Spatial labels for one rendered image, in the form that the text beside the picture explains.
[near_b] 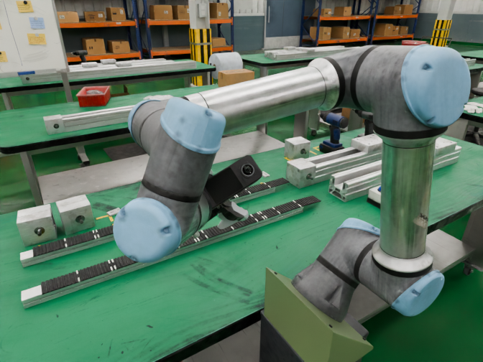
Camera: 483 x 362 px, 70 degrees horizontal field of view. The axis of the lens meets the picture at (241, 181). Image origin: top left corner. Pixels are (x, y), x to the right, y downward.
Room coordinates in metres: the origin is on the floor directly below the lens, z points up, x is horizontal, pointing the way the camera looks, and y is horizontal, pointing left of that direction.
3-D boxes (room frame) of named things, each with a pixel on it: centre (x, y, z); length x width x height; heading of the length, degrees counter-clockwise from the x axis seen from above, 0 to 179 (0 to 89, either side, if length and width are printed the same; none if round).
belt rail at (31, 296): (0.93, 0.18, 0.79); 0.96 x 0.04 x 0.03; 120
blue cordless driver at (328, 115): (1.79, -0.48, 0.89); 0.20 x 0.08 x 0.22; 32
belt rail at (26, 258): (1.09, 0.28, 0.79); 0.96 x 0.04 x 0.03; 120
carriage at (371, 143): (1.64, -0.65, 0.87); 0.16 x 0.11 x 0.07; 120
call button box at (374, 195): (1.23, -0.57, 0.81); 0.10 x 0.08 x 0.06; 30
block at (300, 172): (1.41, -0.28, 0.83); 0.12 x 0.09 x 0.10; 30
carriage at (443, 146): (1.60, -0.97, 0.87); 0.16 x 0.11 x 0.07; 120
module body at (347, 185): (1.48, -0.75, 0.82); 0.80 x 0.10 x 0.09; 120
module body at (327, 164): (1.64, -0.65, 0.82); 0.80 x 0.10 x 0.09; 120
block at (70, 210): (1.06, 0.60, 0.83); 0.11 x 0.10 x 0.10; 34
